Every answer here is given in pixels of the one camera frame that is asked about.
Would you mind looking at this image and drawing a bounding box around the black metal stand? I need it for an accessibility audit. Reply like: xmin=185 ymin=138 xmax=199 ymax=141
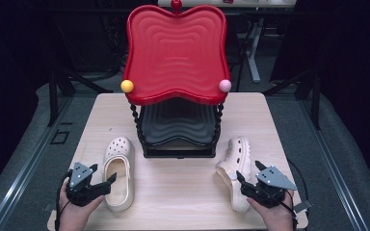
xmin=47 ymin=62 xmax=114 ymax=128
xmin=263 ymin=67 xmax=322 ymax=131

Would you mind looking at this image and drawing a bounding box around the person's left hand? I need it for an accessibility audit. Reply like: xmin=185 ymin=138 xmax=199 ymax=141
xmin=58 ymin=181 xmax=105 ymax=231

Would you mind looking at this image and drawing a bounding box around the metal floor rail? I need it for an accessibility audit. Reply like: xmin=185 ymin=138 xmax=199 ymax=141
xmin=0 ymin=95 xmax=75 ymax=231
xmin=297 ymin=95 xmax=370 ymax=231

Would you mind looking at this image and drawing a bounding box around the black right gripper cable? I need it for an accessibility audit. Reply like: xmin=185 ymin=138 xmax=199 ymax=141
xmin=282 ymin=158 xmax=311 ymax=231

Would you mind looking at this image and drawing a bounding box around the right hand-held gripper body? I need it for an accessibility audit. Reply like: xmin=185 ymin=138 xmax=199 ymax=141
xmin=241 ymin=166 xmax=298 ymax=209

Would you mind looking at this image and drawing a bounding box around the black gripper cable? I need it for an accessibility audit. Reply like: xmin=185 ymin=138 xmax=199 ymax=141
xmin=54 ymin=169 xmax=73 ymax=231
xmin=282 ymin=158 xmax=311 ymax=231

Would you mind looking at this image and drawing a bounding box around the person's right hand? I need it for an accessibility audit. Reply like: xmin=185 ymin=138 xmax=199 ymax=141
xmin=246 ymin=192 xmax=298 ymax=231

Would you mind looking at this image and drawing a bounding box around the grey table clip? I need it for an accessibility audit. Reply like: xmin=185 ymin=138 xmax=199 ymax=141
xmin=293 ymin=199 xmax=314 ymax=214
xmin=42 ymin=202 xmax=59 ymax=213

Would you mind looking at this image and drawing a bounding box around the cream clog shoe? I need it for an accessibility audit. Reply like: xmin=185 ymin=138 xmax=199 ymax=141
xmin=215 ymin=137 xmax=252 ymax=214
xmin=102 ymin=136 xmax=136 ymax=213

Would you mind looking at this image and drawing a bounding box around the red and black shoe rack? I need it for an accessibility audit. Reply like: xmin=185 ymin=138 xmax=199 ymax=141
xmin=120 ymin=0 xmax=232 ymax=159

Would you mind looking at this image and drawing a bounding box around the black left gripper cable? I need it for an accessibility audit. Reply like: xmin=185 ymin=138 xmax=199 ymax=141
xmin=54 ymin=169 xmax=73 ymax=231

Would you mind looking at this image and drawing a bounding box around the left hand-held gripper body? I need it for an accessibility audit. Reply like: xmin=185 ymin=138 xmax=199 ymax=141
xmin=66 ymin=162 xmax=112 ymax=207

